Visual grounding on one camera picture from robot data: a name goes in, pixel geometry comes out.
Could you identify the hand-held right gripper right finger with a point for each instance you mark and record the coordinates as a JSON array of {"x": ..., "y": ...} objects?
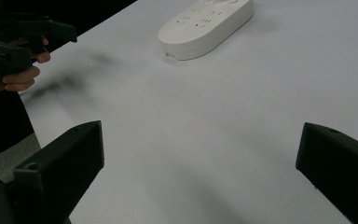
[{"x": 341, "y": 165}]

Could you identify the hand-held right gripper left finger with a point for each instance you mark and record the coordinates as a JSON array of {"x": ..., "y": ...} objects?
[{"x": 62, "y": 165}]

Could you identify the white power strip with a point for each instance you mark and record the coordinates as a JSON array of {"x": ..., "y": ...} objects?
[{"x": 203, "y": 26}]

